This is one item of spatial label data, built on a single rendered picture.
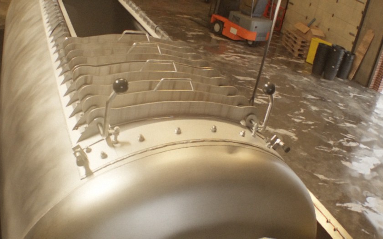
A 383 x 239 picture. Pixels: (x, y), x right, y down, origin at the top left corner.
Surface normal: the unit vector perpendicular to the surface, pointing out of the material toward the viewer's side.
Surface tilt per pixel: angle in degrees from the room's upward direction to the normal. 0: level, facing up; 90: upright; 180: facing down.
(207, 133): 3
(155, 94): 90
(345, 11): 90
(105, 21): 91
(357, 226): 0
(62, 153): 37
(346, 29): 90
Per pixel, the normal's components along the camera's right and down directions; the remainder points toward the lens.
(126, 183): -0.05, -0.56
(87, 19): 0.15, 0.50
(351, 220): 0.20, -0.87
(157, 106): 0.39, 0.50
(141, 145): -0.07, -0.82
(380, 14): -0.90, 0.03
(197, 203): 0.37, 0.09
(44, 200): -0.53, -0.57
